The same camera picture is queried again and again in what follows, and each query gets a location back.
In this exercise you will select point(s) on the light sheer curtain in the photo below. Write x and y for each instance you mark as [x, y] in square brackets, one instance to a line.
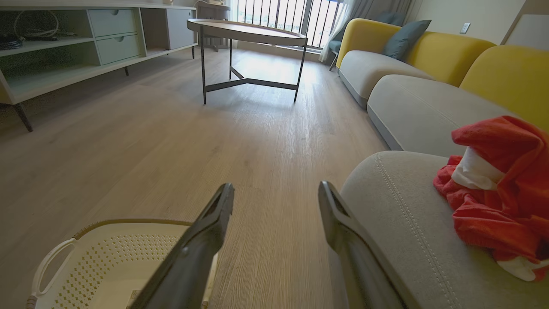
[343, 17]

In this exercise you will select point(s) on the blue-grey armchair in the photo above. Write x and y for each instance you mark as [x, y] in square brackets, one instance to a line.
[336, 45]

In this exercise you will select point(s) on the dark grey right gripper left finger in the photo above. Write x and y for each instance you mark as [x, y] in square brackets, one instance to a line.
[193, 257]

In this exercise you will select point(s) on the white wall socket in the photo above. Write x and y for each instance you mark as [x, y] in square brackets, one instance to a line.
[465, 28]

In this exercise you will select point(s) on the pale green cabinet drawer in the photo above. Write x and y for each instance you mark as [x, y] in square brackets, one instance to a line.
[111, 22]
[118, 49]

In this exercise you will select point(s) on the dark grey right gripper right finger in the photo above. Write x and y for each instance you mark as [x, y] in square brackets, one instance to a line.
[356, 257]

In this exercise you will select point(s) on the white panel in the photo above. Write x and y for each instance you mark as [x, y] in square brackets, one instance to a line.
[529, 32]

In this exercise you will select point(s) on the window with dark railing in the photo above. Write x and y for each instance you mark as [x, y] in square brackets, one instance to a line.
[279, 15]

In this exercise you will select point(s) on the pale green TV cabinet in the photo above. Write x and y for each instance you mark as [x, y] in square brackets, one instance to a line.
[55, 81]

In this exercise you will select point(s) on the brown wooden side table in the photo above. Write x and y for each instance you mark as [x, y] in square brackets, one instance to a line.
[212, 10]

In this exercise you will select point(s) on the grey cabinet door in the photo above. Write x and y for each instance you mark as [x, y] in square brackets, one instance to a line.
[180, 28]

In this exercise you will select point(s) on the red and white clothes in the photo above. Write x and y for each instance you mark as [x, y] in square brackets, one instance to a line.
[514, 171]

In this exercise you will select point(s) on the white plastic laundry basket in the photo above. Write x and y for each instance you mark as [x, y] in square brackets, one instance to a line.
[107, 266]

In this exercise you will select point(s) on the yellow sofa backrest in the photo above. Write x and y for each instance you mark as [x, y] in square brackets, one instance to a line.
[510, 77]

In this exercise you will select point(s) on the round wooden coffee table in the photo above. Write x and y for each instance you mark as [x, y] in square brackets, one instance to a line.
[244, 31]

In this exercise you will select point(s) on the blue-grey throw pillow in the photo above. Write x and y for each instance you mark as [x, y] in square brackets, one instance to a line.
[403, 40]

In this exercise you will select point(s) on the grey sofa seat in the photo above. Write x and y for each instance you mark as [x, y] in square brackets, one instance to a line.
[373, 68]
[407, 214]
[424, 111]

